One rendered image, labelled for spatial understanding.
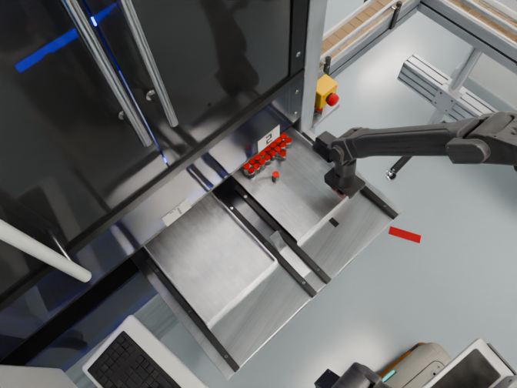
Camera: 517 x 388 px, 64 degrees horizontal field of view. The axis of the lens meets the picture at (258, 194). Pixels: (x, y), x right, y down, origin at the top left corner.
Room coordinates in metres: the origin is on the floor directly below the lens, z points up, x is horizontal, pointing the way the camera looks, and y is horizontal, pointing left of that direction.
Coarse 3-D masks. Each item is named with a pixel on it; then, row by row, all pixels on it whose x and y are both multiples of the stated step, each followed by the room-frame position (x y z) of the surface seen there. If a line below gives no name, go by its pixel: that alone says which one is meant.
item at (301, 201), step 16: (304, 144) 0.70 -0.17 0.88; (288, 160) 0.65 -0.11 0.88; (304, 160) 0.64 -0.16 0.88; (320, 160) 0.63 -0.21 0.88; (240, 176) 0.61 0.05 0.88; (256, 176) 0.60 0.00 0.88; (288, 176) 0.59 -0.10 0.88; (304, 176) 0.58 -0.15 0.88; (320, 176) 0.58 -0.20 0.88; (256, 192) 0.54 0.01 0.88; (272, 192) 0.54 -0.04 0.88; (288, 192) 0.53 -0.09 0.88; (304, 192) 0.53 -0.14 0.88; (320, 192) 0.52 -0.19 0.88; (272, 208) 0.49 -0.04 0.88; (288, 208) 0.48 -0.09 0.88; (304, 208) 0.48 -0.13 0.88; (320, 208) 0.47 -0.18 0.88; (336, 208) 0.46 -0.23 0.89; (288, 224) 0.43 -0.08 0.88; (304, 224) 0.42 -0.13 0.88
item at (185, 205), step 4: (180, 204) 0.46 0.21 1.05; (184, 204) 0.46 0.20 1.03; (188, 204) 0.47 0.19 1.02; (176, 208) 0.45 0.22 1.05; (180, 208) 0.45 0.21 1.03; (184, 208) 0.46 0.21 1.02; (188, 208) 0.47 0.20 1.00; (172, 212) 0.44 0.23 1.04; (176, 212) 0.45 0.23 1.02; (184, 212) 0.46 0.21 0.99; (164, 216) 0.43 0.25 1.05; (168, 216) 0.43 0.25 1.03; (172, 216) 0.44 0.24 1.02; (176, 216) 0.44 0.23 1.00; (164, 220) 0.42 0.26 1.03; (168, 220) 0.43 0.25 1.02; (172, 220) 0.43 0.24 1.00; (168, 224) 0.43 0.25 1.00
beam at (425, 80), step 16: (416, 64) 1.25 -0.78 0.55; (400, 80) 1.26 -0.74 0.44; (416, 80) 1.20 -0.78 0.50; (432, 80) 1.15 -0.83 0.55; (448, 80) 1.14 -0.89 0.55; (432, 96) 1.11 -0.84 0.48; (448, 96) 1.07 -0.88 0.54; (464, 96) 1.05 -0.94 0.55; (448, 112) 1.04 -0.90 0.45; (464, 112) 0.99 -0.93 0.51; (480, 112) 0.96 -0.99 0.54
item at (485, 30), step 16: (432, 0) 1.23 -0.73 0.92; (448, 0) 1.21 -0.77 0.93; (464, 0) 1.17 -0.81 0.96; (480, 0) 1.19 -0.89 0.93; (432, 16) 1.21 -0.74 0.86; (448, 16) 1.17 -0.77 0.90; (464, 16) 1.13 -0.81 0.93; (480, 16) 1.12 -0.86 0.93; (496, 16) 1.07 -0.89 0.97; (512, 16) 1.08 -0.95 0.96; (464, 32) 1.10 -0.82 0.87; (480, 32) 1.06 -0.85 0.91; (496, 32) 1.03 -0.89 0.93; (512, 32) 1.00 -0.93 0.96; (480, 48) 1.04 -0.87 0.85; (496, 48) 1.00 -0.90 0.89; (512, 48) 0.96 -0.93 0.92; (512, 64) 0.94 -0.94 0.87
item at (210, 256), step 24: (192, 216) 0.49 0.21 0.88; (216, 216) 0.48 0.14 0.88; (168, 240) 0.42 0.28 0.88; (192, 240) 0.41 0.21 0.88; (216, 240) 0.40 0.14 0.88; (240, 240) 0.39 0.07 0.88; (168, 264) 0.35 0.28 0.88; (192, 264) 0.34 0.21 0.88; (216, 264) 0.33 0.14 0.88; (240, 264) 0.32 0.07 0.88; (264, 264) 0.31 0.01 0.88; (192, 288) 0.27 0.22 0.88; (216, 288) 0.26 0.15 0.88; (240, 288) 0.25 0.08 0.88; (216, 312) 0.20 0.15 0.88
